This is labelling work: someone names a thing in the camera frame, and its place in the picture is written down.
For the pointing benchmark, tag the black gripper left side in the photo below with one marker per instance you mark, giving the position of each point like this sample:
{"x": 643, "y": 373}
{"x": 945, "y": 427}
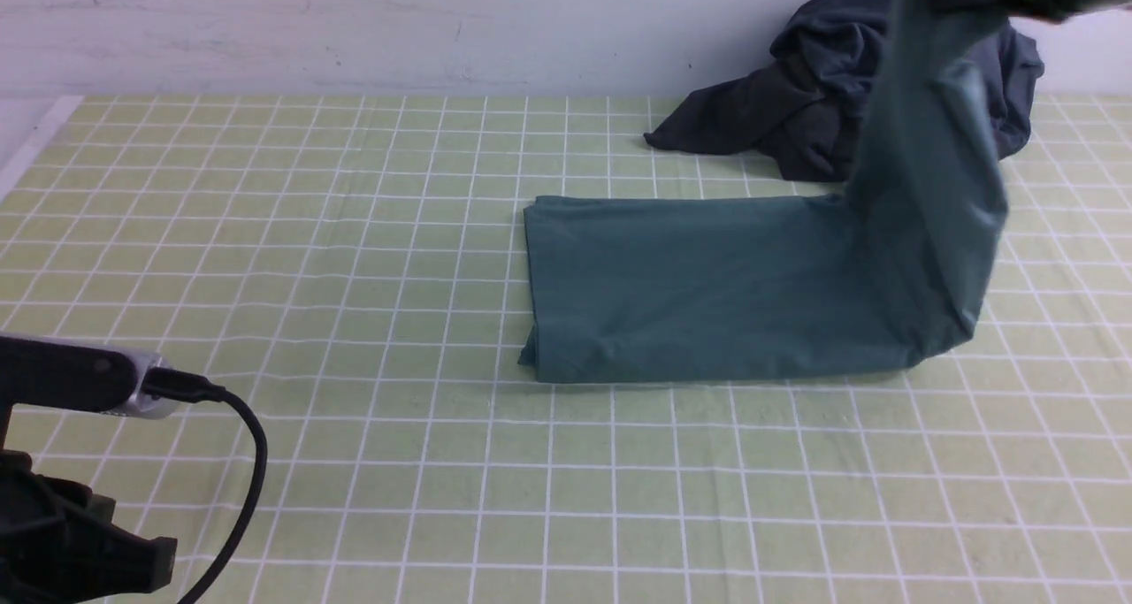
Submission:
{"x": 60, "y": 545}

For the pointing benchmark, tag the green long sleeve shirt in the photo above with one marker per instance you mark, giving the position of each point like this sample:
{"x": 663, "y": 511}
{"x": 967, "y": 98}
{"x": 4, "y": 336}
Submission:
{"x": 888, "y": 272}

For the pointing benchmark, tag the green checkered tablecloth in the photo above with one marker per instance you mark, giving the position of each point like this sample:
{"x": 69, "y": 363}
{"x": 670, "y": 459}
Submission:
{"x": 354, "y": 269}

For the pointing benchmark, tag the dark brown crumpled garment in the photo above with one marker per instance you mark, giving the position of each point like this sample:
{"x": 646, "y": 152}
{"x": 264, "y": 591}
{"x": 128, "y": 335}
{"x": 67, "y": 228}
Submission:
{"x": 780, "y": 111}

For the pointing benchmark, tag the dark grey-blue crumpled garment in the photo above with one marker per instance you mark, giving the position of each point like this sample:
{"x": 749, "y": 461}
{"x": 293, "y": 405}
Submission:
{"x": 842, "y": 43}

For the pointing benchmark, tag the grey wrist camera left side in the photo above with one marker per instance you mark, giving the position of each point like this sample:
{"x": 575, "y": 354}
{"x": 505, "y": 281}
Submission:
{"x": 63, "y": 374}

